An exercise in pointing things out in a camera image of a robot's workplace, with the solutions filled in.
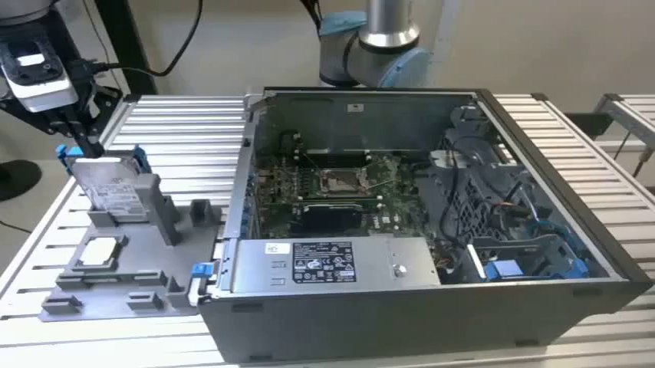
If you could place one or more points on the black graphics card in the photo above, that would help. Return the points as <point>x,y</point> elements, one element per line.
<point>329,216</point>

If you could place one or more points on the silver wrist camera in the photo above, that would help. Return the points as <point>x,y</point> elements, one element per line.
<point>43,90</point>

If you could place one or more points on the CPU socket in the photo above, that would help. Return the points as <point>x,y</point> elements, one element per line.
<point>341,182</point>

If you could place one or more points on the grey parts rack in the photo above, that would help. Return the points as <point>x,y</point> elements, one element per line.
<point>128,260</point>

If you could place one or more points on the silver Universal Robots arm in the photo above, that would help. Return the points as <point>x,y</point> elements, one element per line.
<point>380,23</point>

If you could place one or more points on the black upright post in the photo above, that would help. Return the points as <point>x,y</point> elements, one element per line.
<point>129,46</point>

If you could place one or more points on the grey power supply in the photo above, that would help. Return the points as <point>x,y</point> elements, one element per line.
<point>379,264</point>

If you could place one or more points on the black open PC case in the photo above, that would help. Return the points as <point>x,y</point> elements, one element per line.
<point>388,326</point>

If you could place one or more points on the silver CPU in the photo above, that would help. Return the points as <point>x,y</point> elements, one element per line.
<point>101,251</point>

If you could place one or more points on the black box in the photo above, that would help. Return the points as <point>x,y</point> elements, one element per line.
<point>588,124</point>

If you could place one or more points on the aluminium side table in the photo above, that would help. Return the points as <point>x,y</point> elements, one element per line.
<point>629,111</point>

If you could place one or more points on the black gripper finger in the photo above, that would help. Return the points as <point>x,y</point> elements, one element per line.
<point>88,143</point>

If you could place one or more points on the hard disk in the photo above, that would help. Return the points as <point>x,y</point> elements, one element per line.
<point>109,184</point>

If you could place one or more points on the green motherboard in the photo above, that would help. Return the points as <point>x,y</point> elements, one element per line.
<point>399,207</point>

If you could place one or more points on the grey disk bay cage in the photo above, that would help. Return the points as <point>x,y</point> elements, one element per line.
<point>460,199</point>

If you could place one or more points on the thin metal locking lever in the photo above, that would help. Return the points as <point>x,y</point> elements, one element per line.
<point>312,160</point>

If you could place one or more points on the black round stand base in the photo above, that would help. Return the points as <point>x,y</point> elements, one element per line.
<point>17,180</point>

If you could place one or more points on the blue carrier in bay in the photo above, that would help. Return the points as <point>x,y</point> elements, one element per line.
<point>503,270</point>

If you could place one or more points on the blue case latch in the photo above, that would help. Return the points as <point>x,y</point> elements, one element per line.
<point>200,270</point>

